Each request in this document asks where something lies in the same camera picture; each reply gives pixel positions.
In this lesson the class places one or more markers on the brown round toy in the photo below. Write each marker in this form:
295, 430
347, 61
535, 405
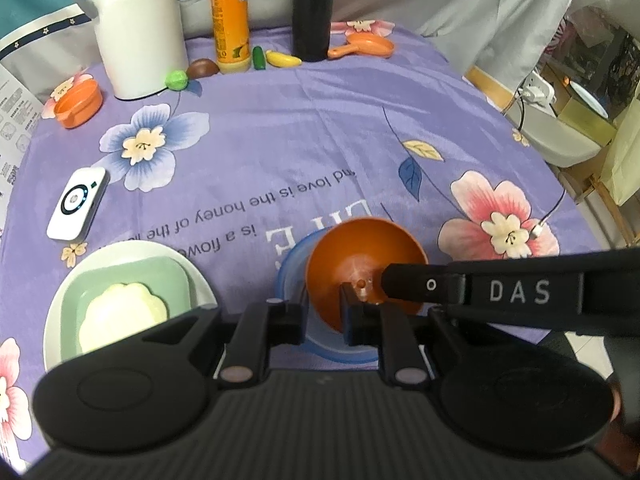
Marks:
202, 67

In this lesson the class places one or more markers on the grey plastic box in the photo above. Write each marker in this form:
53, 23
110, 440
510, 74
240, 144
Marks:
555, 135

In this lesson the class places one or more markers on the blue translucent bowl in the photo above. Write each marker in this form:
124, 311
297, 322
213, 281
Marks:
292, 275

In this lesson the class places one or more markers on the black cylindrical bottle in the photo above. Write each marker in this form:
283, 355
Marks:
312, 10

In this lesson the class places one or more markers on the white round plate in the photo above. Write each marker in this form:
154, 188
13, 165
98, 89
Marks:
80, 260

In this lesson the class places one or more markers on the green square plate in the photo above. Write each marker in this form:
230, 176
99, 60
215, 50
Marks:
100, 280

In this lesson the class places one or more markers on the white power strip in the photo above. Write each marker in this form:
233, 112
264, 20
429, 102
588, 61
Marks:
537, 91

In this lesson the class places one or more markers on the printed paper sheet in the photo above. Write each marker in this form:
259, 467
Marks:
15, 125

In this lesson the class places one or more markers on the purple floral tablecloth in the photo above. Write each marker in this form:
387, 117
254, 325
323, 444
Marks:
300, 125

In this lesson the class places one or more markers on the orange toy pot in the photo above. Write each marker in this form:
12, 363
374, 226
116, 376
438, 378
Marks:
77, 105

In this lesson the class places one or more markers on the gold box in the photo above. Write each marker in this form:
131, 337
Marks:
585, 120

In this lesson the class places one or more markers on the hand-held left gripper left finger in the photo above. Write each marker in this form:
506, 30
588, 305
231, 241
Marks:
260, 330

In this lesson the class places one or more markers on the orange bowl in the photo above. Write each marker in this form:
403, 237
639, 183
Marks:
350, 250

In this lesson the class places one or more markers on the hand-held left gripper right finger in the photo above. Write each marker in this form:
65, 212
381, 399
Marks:
351, 312

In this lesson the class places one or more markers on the yellow toy banana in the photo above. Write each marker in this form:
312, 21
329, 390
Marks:
282, 59

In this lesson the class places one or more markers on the yellow flower-shaped plate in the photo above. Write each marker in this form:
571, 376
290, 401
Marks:
125, 315

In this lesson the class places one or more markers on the white thermos jug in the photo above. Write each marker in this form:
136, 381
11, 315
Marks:
137, 35

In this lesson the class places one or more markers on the green round toy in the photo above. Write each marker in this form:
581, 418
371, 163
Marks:
176, 80

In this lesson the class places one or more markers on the green toy cucumber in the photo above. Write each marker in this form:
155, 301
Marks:
259, 58

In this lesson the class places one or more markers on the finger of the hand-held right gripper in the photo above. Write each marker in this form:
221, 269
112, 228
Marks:
420, 282

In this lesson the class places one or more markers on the white remote device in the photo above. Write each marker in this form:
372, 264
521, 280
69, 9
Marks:
77, 202

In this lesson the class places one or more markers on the pale yellow paper bag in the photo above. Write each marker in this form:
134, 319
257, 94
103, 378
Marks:
625, 160

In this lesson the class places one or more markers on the teal cloth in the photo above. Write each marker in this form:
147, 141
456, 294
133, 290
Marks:
30, 0

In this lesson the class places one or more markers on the orange toy pan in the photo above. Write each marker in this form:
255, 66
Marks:
372, 46

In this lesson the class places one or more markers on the orange yellow plastic bottle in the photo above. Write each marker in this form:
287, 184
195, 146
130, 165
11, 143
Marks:
230, 20

